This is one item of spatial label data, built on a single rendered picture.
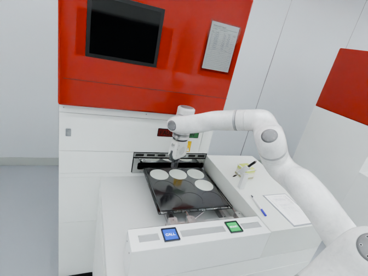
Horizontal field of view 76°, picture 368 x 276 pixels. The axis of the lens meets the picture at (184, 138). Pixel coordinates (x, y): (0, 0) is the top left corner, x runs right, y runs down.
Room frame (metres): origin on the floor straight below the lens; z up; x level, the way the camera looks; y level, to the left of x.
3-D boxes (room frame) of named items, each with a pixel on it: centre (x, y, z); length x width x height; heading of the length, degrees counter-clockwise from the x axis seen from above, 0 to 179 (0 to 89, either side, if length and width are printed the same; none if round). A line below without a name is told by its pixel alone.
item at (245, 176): (1.05, -0.32, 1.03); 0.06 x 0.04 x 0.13; 25
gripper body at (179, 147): (1.10, 0.02, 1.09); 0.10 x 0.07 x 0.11; 148
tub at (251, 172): (1.16, -0.36, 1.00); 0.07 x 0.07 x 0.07; 33
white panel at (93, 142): (1.17, 0.21, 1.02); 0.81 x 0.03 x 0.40; 115
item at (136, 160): (1.23, 0.04, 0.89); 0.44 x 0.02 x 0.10; 115
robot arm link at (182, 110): (1.09, 0.02, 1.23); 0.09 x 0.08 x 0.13; 156
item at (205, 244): (0.69, -0.15, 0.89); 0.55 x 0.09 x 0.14; 115
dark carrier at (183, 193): (1.05, -0.06, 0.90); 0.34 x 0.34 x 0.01; 25
